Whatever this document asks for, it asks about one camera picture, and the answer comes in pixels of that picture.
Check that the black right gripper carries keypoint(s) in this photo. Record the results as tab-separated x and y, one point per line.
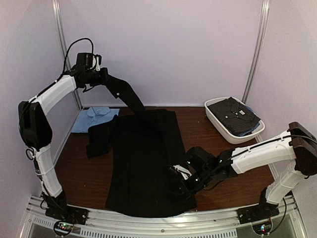
184	187

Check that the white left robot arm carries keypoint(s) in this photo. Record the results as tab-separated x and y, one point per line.
35	129

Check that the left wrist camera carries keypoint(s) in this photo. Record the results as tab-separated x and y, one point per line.
89	61

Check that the white plastic basin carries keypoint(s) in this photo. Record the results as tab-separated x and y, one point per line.
224	132

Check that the light blue folded shirt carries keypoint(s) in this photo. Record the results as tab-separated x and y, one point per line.
93	116

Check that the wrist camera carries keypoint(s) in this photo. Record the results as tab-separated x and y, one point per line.
89	61
185	173

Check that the black long sleeve shirt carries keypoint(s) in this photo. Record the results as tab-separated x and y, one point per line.
146	146

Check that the left aluminium frame post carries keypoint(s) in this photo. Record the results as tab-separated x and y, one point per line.
60	32

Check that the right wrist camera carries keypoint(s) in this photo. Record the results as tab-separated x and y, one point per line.
185	173

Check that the front aluminium rail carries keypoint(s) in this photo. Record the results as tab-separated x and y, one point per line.
222	223

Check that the aluminium frame post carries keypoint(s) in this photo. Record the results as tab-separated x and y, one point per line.
60	32
258	48

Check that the blue patterned shirt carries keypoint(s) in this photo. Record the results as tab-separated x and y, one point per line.
248	121

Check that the grey striped shirt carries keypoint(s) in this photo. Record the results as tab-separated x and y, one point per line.
226	112

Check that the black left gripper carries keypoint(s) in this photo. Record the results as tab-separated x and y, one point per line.
105	77

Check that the right aluminium frame post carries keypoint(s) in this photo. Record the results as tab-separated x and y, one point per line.
258	48

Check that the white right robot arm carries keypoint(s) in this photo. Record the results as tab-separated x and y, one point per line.
296	145

